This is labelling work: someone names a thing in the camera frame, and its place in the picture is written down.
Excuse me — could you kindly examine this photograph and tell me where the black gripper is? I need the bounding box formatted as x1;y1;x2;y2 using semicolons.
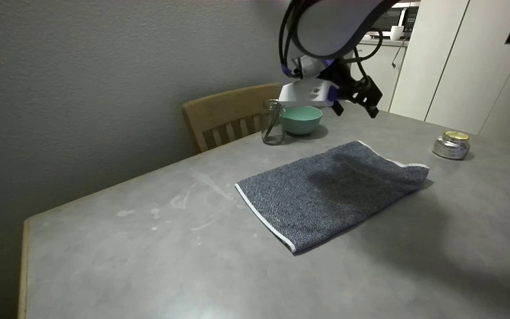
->
323;58;384;120

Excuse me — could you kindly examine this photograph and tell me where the dark blue striped towel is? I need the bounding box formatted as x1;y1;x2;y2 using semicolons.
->
233;137;431;256

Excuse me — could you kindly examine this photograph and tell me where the white base cabinet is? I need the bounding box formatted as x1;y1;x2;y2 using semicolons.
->
348;40;408;113

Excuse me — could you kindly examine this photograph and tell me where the green bowl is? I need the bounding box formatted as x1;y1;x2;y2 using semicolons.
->
279;104;325;137

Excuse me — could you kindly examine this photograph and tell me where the glass jar with utensils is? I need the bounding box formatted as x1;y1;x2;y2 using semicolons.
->
260;95;286;146

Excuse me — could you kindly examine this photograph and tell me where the microwave oven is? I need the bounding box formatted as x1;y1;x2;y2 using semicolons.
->
373;0;421;35

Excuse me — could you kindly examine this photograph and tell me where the white door with black recess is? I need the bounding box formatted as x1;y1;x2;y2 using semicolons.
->
424;0;510;136

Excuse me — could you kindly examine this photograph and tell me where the wooden chair with solid backrest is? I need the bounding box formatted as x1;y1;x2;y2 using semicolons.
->
180;81;286;153

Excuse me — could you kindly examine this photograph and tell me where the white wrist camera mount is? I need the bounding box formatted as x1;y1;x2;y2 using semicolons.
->
276;77;334;109

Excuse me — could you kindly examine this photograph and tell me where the black cable with blue plug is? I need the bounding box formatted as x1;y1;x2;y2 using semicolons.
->
276;0;304;79

